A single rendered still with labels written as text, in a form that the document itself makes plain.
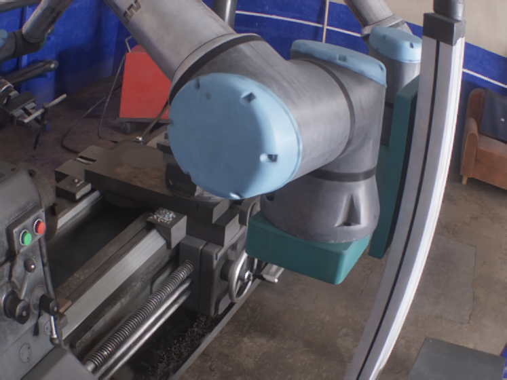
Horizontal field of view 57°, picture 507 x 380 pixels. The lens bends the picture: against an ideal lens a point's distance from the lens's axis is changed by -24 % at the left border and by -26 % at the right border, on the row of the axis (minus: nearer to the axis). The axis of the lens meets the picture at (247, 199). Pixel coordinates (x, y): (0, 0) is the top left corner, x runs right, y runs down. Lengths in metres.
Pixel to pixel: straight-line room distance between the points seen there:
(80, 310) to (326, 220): 0.91
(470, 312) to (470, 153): 2.05
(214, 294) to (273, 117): 1.45
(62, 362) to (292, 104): 0.97
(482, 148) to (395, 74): 3.79
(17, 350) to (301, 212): 0.78
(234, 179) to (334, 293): 2.57
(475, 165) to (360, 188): 4.25
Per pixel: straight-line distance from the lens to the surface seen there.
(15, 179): 1.19
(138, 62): 4.77
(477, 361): 1.60
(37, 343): 1.35
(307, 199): 0.83
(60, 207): 1.49
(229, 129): 0.63
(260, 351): 2.72
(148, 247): 1.85
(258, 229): 0.87
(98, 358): 1.56
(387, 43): 1.22
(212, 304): 2.04
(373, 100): 0.80
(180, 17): 0.74
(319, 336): 2.87
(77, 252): 2.03
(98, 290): 1.64
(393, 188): 0.94
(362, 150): 0.82
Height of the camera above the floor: 1.83
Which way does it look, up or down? 27 degrees down
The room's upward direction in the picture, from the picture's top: 6 degrees clockwise
